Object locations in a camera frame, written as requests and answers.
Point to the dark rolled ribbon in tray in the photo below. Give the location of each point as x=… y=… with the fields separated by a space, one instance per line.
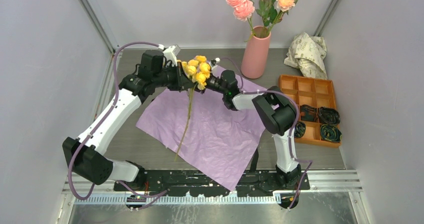
x=308 y=113

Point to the crumpled printed paper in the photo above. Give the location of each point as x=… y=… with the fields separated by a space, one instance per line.
x=307 y=53

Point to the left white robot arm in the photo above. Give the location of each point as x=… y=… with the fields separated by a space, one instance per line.
x=85 y=154

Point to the yellow flower bunch stems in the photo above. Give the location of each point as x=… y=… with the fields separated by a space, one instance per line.
x=198 y=71

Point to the dark green rolled ribbon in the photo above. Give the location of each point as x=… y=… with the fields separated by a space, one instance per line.
x=330 y=133

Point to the purple wrapping paper sheet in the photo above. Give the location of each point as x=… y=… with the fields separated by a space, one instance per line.
x=215 y=140

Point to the peach flower stem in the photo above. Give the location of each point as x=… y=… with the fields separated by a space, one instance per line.
x=286 y=0

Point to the white flower with leaves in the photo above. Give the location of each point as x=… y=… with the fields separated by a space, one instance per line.
x=269 y=14

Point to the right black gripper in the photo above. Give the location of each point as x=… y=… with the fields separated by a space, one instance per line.
x=201 y=91

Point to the pink flower stem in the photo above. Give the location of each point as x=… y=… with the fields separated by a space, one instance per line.
x=242 y=10

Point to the pink cylindrical vase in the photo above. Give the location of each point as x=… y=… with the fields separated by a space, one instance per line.
x=256 y=53

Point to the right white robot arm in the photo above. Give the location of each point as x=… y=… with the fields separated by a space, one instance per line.
x=277 y=112

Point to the black rolled ribbon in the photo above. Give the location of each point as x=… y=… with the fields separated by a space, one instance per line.
x=329 y=116

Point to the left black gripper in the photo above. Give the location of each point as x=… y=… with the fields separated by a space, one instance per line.
x=181 y=82

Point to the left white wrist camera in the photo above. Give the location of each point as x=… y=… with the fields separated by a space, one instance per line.
x=170 y=54

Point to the black ribbon with gold text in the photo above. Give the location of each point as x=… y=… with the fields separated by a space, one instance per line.
x=254 y=161

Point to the orange compartment tray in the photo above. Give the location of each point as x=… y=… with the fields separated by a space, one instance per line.
x=313 y=92

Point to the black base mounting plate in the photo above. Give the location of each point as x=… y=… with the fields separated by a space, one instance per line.
x=254 y=183

